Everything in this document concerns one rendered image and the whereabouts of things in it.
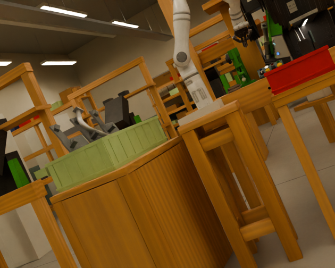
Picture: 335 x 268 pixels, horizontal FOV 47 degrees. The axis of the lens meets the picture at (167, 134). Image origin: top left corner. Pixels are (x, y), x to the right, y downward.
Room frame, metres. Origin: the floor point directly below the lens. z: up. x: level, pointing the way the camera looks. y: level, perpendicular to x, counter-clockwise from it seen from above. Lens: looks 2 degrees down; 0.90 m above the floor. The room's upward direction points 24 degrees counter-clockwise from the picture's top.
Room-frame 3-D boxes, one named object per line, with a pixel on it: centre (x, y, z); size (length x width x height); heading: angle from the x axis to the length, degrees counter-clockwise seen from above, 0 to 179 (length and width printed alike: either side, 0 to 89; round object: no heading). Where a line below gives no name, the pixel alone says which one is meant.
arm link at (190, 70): (2.10, -0.24, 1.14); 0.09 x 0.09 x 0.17; 86
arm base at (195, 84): (2.10, -0.25, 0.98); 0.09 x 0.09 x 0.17; 70
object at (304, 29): (2.57, -1.12, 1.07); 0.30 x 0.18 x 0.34; 72
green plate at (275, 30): (2.43, -0.88, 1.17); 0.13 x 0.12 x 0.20; 72
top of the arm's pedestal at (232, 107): (2.10, -0.25, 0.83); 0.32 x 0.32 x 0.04; 75
